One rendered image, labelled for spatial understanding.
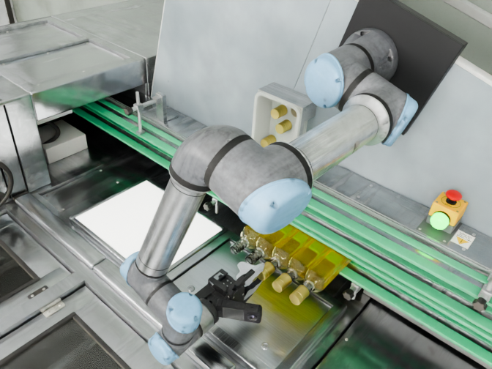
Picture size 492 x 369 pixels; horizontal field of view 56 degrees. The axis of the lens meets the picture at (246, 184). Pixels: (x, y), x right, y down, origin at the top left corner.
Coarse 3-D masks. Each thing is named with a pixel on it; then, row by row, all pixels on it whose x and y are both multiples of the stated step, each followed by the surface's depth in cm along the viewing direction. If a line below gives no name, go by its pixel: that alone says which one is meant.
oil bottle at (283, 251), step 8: (296, 232) 135; (288, 240) 132; (296, 240) 132; (304, 240) 132; (280, 248) 129; (288, 248) 129; (296, 248) 130; (272, 256) 129; (280, 256) 127; (288, 256) 127; (280, 264) 128
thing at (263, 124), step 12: (264, 96) 139; (264, 108) 147; (288, 108) 144; (300, 108) 135; (264, 120) 150; (276, 120) 150; (300, 120) 135; (252, 132) 149; (264, 132) 153; (276, 132) 152; (288, 132) 148
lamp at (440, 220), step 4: (436, 212) 118; (440, 212) 117; (444, 212) 117; (432, 216) 118; (436, 216) 117; (440, 216) 116; (444, 216) 116; (448, 216) 117; (432, 220) 118; (436, 220) 117; (440, 220) 116; (444, 220) 116; (448, 220) 117; (432, 224) 118; (436, 224) 117; (440, 224) 116; (444, 224) 116; (448, 224) 117; (436, 228) 118; (440, 228) 117
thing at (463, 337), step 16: (80, 112) 198; (96, 112) 199; (112, 128) 189; (128, 144) 180; (144, 144) 181; (160, 160) 172; (208, 192) 158; (352, 272) 132; (368, 272) 132; (368, 288) 127; (384, 288) 128; (400, 288) 128; (400, 304) 124; (416, 304) 124; (416, 320) 120; (432, 320) 120; (448, 320) 120; (448, 336) 116; (464, 336) 117; (480, 336) 117; (480, 352) 113
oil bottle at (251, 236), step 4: (244, 228) 135; (248, 228) 135; (252, 228) 135; (244, 232) 134; (248, 232) 134; (252, 232) 134; (256, 232) 134; (240, 236) 135; (244, 236) 134; (248, 236) 133; (252, 236) 133; (256, 236) 133; (248, 240) 133; (252, 240) 133; (256, 240) 134; (248, 244) 133; (252, 244) 134; (252, 248) 135
